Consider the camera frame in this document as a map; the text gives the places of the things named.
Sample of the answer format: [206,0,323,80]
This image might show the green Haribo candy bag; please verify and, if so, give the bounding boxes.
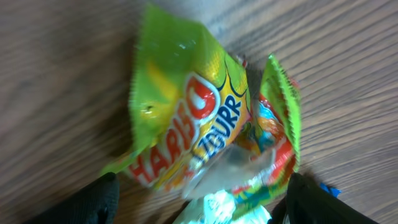
[104,5,301,218]

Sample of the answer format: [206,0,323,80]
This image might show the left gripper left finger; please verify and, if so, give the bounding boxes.
[26,172,119,224]

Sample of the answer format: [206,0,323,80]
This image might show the blue snack wrapper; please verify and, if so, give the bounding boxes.
[319,182,341,198]

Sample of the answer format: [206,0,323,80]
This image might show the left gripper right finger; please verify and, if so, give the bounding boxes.
[269,172,377,224]

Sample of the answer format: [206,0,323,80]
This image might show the teal white snack packet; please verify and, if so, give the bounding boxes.
[173,190,271,224]

